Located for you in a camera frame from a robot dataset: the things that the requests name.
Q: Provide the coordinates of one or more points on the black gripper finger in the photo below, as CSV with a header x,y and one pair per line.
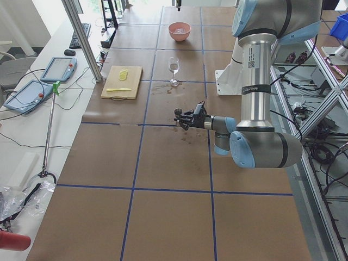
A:
x,y
178,4
183,125
187,115

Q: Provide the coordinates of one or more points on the bamboo cutting board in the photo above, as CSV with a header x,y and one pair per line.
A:
x,y
133,80

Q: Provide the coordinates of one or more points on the black computer mouse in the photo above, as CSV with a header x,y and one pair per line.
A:
x,y
69,52

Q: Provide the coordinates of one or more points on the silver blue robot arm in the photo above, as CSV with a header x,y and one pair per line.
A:
x,y
253,142

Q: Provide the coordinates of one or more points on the blue storage bin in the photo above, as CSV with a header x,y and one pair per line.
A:
x,y
340,28

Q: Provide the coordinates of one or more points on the reacher grabber stick green handle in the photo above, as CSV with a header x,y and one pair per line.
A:
x,y
44,172

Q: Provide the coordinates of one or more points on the left teach pendant tablet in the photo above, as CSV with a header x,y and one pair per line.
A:
x,y
28,97

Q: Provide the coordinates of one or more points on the red fire extinguisher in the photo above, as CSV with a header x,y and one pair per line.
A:
x,y
14,242

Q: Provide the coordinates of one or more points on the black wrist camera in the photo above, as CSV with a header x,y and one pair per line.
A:
x,y
200,110

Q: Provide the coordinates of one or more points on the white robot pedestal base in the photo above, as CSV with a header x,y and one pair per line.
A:
x,y
229,80

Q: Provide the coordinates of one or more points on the pink bowl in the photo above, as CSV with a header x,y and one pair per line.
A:
x,y
179,37

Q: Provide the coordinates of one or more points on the yellow-green plastic knife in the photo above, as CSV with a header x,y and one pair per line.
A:
x,y
118,89

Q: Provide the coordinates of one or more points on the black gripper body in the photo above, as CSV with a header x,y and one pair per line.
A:
x,y
199,122

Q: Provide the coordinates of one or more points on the crumpled clear plastic bag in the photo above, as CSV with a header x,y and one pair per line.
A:
x,y
32,201

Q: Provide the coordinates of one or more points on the steel double jigger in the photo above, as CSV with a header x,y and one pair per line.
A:
x,y
178,113

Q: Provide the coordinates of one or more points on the teach pendant tablet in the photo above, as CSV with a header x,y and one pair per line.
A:
x,y
59,69
28,97

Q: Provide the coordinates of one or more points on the pile of clear ice cubes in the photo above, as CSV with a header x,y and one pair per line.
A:
x,y
179,31

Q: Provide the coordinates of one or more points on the aluminium frame post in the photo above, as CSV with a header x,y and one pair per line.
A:
x,y
73,16

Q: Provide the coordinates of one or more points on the clear wine glass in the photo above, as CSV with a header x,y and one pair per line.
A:
x,y
173,68

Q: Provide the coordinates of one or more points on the right teach pendant tablet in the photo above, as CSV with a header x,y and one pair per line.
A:
x,y
59,69

